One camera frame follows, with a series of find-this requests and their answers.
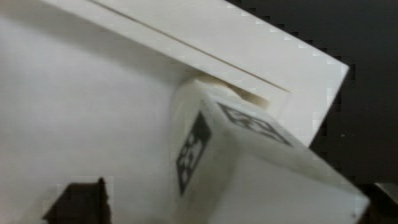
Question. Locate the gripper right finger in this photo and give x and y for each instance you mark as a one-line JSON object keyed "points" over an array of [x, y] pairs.
{"points": [[382, 210]]}

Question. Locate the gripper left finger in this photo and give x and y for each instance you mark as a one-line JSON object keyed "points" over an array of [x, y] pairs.
{"points": [[80, 206]]}

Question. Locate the white square table top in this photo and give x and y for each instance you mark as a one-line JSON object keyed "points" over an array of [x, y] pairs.
{"points": [[98, 55]]}

